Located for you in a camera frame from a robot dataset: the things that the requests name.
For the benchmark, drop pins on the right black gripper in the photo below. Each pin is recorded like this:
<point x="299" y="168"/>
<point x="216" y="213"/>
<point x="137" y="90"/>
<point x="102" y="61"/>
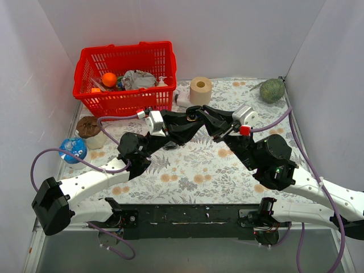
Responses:
<point x="225" y="131"/>

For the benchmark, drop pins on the green melon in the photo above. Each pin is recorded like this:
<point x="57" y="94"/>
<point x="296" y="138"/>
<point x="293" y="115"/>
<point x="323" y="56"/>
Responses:
<point x="271" y="90"/>

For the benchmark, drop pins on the orange fruit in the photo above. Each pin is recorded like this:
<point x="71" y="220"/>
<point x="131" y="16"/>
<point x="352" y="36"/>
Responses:
<point x="109" y="79"/>

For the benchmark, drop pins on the small orange block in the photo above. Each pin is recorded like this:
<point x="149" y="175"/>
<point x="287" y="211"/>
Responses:
<point x="95" y="90"/>

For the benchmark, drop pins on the brown-lid white jar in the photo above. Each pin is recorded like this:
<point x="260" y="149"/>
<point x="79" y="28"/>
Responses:
<point x="88" y="129"/>

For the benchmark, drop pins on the crumpled silver snack bag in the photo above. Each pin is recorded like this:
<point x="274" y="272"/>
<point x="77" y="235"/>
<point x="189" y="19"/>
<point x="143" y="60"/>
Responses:
<point x="136" y="79"/>

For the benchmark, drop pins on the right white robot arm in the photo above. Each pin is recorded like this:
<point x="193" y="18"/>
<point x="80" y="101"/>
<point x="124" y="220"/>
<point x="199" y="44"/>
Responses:
<point x="331" y="205"/>

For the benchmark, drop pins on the brown toilet paper roll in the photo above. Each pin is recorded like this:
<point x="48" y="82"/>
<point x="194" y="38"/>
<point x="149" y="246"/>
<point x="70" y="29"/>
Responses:
<point x="200" y="91"/>

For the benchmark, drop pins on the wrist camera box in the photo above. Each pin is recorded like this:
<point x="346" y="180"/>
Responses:
<point x="247" y="118"/>
<point x="155" y="122"/>

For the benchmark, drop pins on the taped black earbud case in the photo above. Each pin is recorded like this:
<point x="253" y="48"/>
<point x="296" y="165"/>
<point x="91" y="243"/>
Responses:
<point x="170" y="146"/>

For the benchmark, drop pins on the white pump bottle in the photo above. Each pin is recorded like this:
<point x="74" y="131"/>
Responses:
<point x="161" y="82"/>

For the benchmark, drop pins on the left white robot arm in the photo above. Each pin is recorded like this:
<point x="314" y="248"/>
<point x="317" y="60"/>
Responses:
<point x="58" y="204"/>

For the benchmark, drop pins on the white lotion bottle lying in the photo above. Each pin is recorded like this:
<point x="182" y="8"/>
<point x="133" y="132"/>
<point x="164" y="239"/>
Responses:
<point x="182" y="98"/>

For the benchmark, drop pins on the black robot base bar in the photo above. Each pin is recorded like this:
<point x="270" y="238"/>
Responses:
<point x="154" y="221"/>

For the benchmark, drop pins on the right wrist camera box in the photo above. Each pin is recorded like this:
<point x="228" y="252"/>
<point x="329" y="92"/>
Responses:
<point x="247" y="118"/>

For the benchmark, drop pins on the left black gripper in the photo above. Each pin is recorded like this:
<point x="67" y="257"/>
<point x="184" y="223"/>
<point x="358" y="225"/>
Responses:
<point x="168" y="128"/>

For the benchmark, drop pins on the red plastic shopping basket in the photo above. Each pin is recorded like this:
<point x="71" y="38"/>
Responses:
<point x="120" y="80"/>

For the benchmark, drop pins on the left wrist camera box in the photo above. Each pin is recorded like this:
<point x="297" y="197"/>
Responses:
<point x="155" y="122"/>

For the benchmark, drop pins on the floral patterned table mat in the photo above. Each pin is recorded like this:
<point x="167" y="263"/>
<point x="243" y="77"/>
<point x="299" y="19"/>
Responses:
<point x="197" y="170"/>

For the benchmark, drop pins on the clear plastic packet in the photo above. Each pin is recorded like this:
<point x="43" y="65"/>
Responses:
<point x="97" y="82"/>

